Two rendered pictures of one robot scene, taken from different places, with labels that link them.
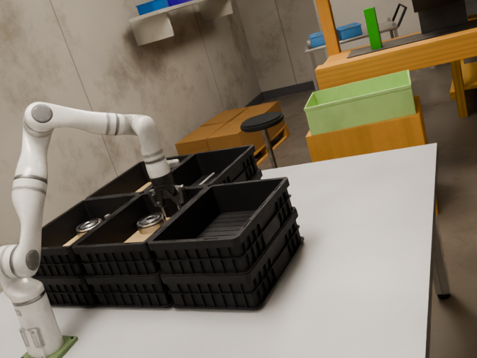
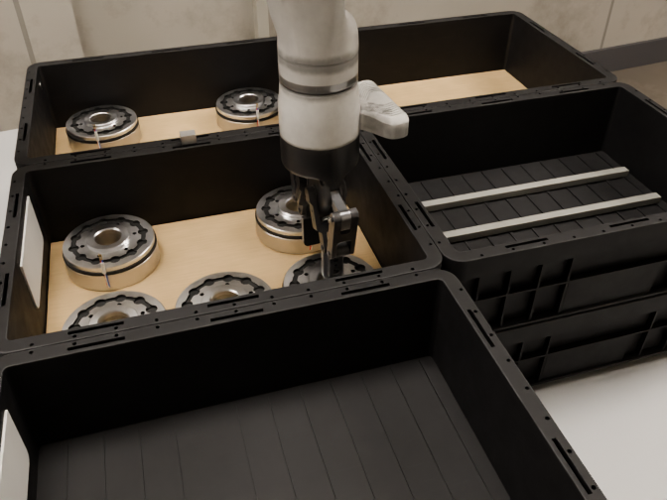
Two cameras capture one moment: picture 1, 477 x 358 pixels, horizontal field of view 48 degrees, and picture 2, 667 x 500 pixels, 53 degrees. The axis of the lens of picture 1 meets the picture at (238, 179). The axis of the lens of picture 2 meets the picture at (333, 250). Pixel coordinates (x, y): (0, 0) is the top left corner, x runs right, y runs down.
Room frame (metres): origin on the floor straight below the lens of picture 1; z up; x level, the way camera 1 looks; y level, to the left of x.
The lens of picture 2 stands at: (1.34, -0.14, 1.33)
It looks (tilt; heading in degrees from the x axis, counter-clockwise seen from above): 39 degrees down; 42
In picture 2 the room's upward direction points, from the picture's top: straight up
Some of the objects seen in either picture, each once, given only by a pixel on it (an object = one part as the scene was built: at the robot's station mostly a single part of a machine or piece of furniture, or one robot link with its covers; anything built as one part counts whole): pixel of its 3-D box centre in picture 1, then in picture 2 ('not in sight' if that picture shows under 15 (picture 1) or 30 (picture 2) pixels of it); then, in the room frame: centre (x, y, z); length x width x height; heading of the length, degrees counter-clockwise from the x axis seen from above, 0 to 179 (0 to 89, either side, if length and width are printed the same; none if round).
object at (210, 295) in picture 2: not in sight; (224, 302); (1.63, 0.27, 0.86); 0.05 x 0.05 x 0.01
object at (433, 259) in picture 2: (144, 218); (210, 220); (1.67, 0.33, 0.92); 0.40 x 0.30 x 0.02; 149
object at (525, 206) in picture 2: (206, 182); (543, 198); (2.01, 0.12, 0.87); 0.40 x 0.30 x 0.11; 149
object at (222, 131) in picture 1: (234, 139); not in sight; (5.25, -0.08, 0.20); 1.13 x 0.82 x 0.39; 154
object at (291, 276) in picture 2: not in sight; (331, 283); (1.73, 0.22, 0.86); 0.10 x 0.10 x 0.01
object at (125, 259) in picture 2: not in sight; (109, 241); (1.61, 0.45, 0.86); 0.10 x 0.10 x 0.01
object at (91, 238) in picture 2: not in sight; (108, 238); (1.61, 0.45, 0.86); 0.05 x 0.05 x 0.01
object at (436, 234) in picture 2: (201, 170); (552, 163); (2.01, 0.12, 0.92); 0.40 x 0.30 x 0.02; 149
